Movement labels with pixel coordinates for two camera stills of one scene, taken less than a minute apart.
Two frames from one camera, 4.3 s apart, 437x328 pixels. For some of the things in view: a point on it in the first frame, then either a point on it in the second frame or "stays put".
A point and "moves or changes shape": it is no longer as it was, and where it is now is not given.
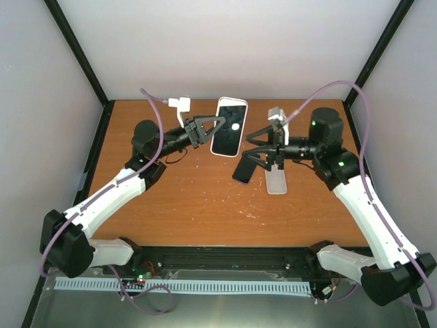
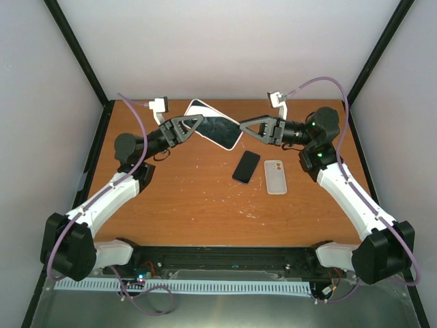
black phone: (244, 169) stays put
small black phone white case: (227, 141) moves or changes shape
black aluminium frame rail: (154, 260) stays put
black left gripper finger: (202, 135) → (182, 137)
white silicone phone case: (276, 182) stays put
